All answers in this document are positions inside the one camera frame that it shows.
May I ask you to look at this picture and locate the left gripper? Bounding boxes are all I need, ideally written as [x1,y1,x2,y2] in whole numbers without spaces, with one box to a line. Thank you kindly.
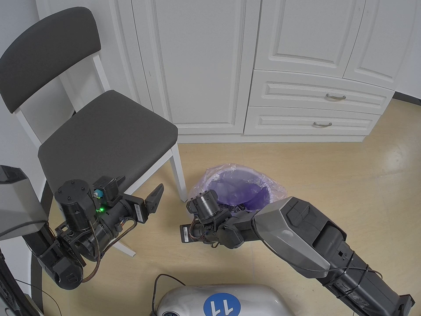
[98,183,164,230]

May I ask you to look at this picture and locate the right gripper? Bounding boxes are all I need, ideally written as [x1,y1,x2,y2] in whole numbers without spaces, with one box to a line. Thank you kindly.
[179,223,212,243]

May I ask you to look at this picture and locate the black plastic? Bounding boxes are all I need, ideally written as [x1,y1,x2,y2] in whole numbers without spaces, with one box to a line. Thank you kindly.
[218,203,254,212]

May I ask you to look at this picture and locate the purple plastic bag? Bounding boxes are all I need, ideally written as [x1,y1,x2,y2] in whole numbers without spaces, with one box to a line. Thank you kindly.
[189,163,287,214]

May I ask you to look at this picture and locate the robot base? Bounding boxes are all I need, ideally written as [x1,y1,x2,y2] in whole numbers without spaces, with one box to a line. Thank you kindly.
[158,283,295,316]

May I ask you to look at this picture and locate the white chair dark grey seat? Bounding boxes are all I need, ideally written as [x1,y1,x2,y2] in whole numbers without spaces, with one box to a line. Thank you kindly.
[0,7,189,257]

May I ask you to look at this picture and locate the white wardrobe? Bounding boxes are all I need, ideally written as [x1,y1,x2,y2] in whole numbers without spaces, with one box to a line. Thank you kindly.
[33,0,421,143]

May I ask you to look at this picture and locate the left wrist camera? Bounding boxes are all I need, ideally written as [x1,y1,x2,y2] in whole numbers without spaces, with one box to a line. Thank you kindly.
[93,175,126,207]

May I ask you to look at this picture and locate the black cable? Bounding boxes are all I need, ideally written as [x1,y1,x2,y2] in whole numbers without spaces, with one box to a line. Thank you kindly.
[152,273,188,316]

